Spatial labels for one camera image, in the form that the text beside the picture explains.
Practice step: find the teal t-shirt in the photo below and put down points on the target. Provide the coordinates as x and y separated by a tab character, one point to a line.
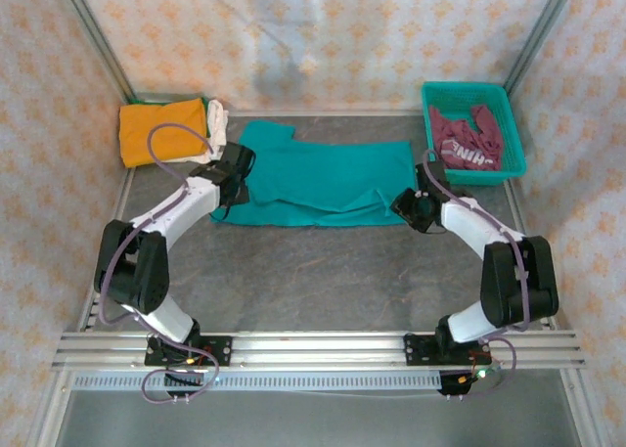
318	183

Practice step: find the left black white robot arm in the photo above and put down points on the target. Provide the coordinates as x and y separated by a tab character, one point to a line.
181	212

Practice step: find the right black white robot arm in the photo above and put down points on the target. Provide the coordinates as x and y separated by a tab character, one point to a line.
469	222

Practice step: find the white folded t-shirt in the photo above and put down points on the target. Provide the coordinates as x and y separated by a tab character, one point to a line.
217	121

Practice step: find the maroon printed t-shirt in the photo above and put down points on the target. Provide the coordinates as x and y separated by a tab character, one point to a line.
460	144

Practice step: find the orange folded t-shirt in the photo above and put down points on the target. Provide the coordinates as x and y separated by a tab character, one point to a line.
137	134

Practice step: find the teal plastic basket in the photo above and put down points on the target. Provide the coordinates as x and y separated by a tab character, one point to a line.
450	92

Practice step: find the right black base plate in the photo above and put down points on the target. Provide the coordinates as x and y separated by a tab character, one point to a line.
415	351

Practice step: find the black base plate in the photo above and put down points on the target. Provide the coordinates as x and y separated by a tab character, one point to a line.
415	351
222	351

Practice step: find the aluminium mounting rail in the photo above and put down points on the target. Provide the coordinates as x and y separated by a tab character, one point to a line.
318	349

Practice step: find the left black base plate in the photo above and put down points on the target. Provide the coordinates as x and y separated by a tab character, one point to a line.
222	351

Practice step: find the aluminium frame post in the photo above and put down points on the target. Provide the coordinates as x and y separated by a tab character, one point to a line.
97	36
537	36

